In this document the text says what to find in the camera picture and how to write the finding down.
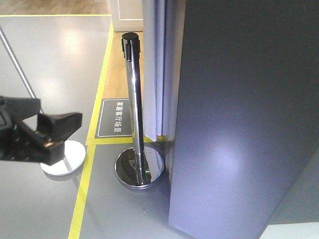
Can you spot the yellow floor tape line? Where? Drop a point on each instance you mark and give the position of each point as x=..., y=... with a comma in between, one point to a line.
x=92, y=142

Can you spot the light blue curtain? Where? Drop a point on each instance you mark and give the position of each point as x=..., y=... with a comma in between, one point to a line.
x=163, y=36

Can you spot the dark floor sign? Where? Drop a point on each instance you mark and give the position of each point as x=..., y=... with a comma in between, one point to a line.
x=114, y=119

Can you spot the white fridge door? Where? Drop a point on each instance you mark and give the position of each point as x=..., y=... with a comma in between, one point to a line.
x=247, y=113

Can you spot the chrome stanchion black top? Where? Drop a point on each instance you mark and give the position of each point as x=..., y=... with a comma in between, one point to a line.
x=140, y=166

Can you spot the silver stanchion post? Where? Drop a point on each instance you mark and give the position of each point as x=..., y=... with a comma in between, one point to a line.
x=75, y=152

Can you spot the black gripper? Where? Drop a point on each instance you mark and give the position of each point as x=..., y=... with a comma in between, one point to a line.
x=43, y=145

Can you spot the white panelled cabinet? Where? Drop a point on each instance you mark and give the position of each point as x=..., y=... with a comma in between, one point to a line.
x=127, y=15

